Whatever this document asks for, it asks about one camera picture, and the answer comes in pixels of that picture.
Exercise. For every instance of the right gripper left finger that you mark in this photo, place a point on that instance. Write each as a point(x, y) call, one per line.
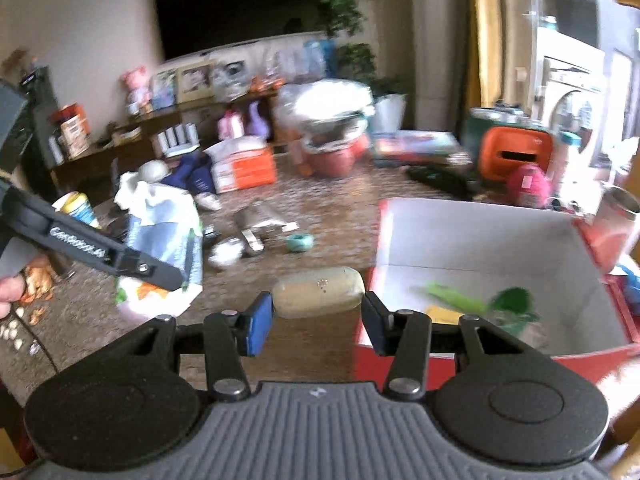
point(229, 336)

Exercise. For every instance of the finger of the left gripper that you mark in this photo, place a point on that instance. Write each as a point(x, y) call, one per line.
point(143, 267)

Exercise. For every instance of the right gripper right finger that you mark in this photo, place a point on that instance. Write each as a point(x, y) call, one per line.
point(404, 336)

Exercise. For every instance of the white green wipes packet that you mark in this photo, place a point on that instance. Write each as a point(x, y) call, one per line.
point(163, 223)

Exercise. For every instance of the beige oval stone soap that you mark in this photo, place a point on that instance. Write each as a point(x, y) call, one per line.
point(318, 292)

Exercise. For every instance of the silver foil snack bag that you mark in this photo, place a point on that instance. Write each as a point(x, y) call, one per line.
point(257, 220)

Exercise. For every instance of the clear plastic bag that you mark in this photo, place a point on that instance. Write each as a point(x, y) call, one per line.
point(226, 253)

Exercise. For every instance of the person's left hand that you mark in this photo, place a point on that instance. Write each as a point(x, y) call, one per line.
point(11, 289)

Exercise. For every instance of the yellow lidded canister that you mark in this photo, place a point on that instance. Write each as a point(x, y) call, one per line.
point(77, 205)

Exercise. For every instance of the blue dumbbell right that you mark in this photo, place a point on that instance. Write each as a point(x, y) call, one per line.
point(201, 179)

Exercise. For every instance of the white wifi router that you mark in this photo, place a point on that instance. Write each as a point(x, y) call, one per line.
point(176, 141)

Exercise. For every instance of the orange tissue pack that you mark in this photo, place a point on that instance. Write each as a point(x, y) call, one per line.
point(240, 163)

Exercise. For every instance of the black remote control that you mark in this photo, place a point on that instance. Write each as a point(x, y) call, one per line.
point(447, 181)

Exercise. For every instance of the pink teddy bear figure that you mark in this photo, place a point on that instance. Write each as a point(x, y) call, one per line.
point(137, 83)

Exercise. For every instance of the purple gourd toy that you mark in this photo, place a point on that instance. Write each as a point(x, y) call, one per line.
point(257, 125)

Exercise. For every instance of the colourful bead organizer box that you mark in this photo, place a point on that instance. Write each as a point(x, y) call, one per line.
point(417, 148)

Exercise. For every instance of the pink fuzzy plush ball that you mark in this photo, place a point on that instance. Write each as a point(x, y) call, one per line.
point(528, 187)

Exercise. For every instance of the framed photo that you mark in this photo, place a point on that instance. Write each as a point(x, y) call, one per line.
point(194, 82)

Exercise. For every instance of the orange green storage box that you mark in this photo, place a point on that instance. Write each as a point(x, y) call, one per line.
point(501, 139)

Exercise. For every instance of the pink steel mug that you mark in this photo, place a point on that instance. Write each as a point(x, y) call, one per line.
point(610, 230)

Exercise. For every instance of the white bottle teal cap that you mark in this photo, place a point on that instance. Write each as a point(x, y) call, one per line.
point(566, 147)

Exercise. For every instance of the blue crumpled plastic bag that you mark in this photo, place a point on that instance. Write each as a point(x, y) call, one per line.
point(631, 288)

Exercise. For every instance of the black flat television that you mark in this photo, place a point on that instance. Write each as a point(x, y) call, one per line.
point(190, 26)

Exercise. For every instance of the potted green plant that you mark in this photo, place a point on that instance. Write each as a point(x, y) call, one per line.
point(372, 43)

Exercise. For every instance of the washing machine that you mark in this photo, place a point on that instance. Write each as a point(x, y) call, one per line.
point(570, 97)

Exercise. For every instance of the yellow curtain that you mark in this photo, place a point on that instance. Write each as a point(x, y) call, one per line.
point(484, 77)

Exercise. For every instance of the white tower air conditioner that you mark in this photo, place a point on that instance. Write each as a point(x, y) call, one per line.
point(439, 33)

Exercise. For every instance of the yellow giraffe plush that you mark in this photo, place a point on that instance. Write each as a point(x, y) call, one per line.
point(626, 427)

